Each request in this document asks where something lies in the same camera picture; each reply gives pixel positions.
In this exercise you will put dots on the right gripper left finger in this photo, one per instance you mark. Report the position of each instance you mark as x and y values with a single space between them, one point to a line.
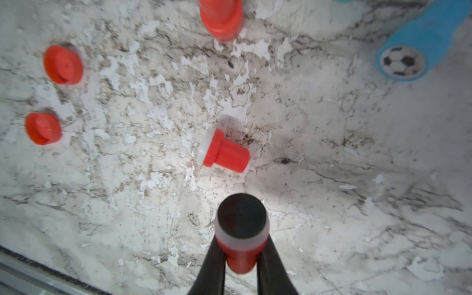
211 278

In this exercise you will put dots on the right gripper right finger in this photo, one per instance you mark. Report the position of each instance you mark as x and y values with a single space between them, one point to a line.
271 274

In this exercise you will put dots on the red stamp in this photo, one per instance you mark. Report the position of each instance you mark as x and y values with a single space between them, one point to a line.
241 230
217 150

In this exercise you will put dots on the blue stamp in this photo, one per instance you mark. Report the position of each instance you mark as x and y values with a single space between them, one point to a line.
419 45

